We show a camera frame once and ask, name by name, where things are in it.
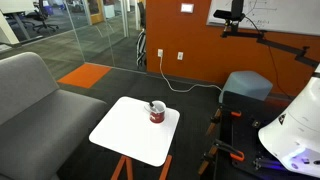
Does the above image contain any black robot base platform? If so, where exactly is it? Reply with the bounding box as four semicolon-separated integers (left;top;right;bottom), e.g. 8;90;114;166
213;92;319;180

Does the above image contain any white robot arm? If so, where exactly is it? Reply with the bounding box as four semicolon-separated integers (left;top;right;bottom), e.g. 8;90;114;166
258;65;320;178

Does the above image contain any red and white mug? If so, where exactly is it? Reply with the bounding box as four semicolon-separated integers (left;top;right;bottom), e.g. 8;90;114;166
144;100;166;123

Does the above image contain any black white striped chair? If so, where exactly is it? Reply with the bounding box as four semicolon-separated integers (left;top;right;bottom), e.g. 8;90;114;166
136;2;146;66

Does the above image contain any white square side table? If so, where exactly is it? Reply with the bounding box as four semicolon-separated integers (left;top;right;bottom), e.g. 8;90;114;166
89;96;180;180

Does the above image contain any orange black clamp upper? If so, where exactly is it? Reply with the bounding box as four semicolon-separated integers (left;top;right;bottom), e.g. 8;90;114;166
206;104;242;135

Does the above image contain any orange black clamp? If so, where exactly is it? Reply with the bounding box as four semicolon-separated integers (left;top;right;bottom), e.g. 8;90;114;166
198;139;245;175
206;104;242;135

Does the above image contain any light blue grey ottoman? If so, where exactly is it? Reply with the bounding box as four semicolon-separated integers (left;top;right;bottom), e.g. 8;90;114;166
219;71;273;103

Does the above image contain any orange black clamp lower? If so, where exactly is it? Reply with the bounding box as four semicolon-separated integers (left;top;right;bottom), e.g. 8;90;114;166
198;139;245;175

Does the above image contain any grey fabric sofa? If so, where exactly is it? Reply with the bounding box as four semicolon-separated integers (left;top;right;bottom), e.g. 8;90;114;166
0;52;107;180

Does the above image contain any black office chair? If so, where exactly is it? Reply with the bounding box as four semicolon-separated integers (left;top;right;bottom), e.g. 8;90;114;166
33;0;59;33

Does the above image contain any white office desk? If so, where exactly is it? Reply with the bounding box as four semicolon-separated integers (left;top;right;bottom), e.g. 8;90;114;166
0;0;35;46

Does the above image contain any white power cable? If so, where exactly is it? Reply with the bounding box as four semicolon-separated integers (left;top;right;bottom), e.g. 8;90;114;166
158;53;224;94

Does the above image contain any white wall outlet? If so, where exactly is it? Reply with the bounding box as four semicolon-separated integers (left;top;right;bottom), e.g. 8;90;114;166
157;49;163;57

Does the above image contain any white wall outlet plate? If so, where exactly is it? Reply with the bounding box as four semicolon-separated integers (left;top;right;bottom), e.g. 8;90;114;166
177;52;183;60

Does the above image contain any white wall control panel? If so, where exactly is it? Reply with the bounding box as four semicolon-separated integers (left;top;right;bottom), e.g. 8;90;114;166
181;3;194;13

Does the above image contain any black camera on boom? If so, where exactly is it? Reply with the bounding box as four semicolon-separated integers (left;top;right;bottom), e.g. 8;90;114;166
213;0;245;22

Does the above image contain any whiteboard on wall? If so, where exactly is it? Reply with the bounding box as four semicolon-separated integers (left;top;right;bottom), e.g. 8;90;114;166
207;0;320;36

